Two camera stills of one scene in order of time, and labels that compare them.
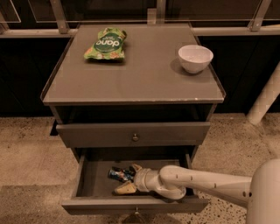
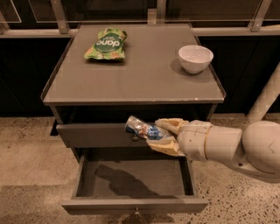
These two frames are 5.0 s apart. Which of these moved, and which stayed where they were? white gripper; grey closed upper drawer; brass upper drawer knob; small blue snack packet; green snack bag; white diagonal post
Moved: small blue snack packet; white gripper
Stayed: brass upper drawer knob; white diagonal post; green snack bag; grey closed upper drawer
